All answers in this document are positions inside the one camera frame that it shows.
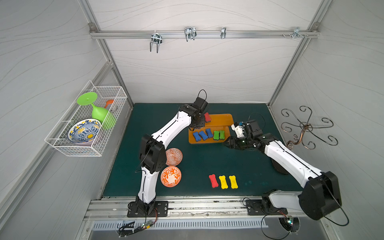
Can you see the white wire basket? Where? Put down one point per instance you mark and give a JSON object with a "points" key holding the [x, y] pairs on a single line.
{"points": [[58, 137]]}

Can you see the green plastic goblet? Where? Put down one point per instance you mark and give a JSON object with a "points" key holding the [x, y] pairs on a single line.
{"points": [[107, 119]]}

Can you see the metal double hook middle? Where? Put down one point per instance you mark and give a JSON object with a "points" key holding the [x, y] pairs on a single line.
{"points": [[190, 33]]}

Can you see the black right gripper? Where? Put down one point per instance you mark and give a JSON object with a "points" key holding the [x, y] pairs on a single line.
{"points": [[234, 142]]}

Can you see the orange patterned bowl far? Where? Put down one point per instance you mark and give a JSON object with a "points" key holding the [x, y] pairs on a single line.
{"points": [[174, 157]]}

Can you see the blue eraser right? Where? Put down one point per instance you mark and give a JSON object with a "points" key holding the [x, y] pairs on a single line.
{"points": [[209, 133]]}

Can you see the orange object in basket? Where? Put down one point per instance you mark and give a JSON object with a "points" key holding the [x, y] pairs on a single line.
{"points": [[108, 102]]}

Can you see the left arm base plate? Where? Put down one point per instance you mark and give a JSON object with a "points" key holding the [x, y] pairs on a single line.
{"points": [[139, 209]]}

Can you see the blue eraser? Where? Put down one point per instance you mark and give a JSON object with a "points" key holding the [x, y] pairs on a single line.
{"points": [[209, 133], [197, 136], [203, 135]]}

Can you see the aluminium front rail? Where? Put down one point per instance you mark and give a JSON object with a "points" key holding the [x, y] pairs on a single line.
{"points": [[190, 207]]}

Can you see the metal double hook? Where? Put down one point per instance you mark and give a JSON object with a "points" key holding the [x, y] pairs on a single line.
{"points": [[156, 40], [190, 33]]}

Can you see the small metal hook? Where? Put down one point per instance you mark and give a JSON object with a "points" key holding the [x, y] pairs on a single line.
{"points": [[223, 32]]}

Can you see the blue eraser left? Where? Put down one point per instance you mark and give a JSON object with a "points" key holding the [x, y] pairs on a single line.
{"points": [[197, 136]]}

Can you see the red eraser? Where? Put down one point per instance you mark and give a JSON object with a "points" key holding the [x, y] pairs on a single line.
{"points": [[207, 118], [214, 182]]}

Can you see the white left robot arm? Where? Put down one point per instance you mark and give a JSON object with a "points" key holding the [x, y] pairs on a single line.
{"points": [[153, 148]]}

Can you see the green eraser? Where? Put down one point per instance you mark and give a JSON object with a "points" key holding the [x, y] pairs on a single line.
{"points": [[216, 135], [222, 135]]}

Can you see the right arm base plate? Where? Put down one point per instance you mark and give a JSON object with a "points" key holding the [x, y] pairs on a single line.
{"points": [[262, 207]]}

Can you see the bronze metal hook stand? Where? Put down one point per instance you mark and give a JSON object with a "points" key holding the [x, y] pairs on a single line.
{"points": [[306, 127]]}

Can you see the blue yellow patterned bowl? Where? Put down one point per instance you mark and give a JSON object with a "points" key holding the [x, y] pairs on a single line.
{"points": [[84, 132]]}

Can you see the green eraser left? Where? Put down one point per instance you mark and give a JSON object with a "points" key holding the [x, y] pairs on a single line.
{"points": [[216, 135]]}

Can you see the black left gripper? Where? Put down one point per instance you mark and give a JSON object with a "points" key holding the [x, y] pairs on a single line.
{"points": [[201, 120]]}

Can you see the metal bracket hook right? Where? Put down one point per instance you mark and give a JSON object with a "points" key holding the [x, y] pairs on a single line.
{"points": [[296, 35]]}

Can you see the orange floral bowl near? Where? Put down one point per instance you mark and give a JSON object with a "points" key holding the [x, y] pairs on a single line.
{"points": [[171, 176]]}

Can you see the metal double hook left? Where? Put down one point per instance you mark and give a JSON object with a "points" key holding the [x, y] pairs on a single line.
{"points": [[156, 40]]}

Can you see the aluminium top rail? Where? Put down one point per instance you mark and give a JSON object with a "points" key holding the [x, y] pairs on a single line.
{"points": [[216, 34]]}

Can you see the blue eraser middle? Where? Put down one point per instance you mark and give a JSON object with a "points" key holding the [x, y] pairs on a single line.
{"points": [[203, 135]]}

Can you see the aluminium rail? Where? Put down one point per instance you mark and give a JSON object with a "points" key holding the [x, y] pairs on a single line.
{"points": [[216, 34], [190, 207]]}

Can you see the green eraser right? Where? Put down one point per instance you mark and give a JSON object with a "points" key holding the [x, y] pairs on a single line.
{"points": [[222, 135]]}

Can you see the yellow eraser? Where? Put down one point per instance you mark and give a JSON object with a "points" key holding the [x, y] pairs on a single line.
{"points": [[233, 181], [223, 182]]}

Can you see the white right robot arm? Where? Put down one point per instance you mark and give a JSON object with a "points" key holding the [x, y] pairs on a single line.
{"points": [[320, 195]]}

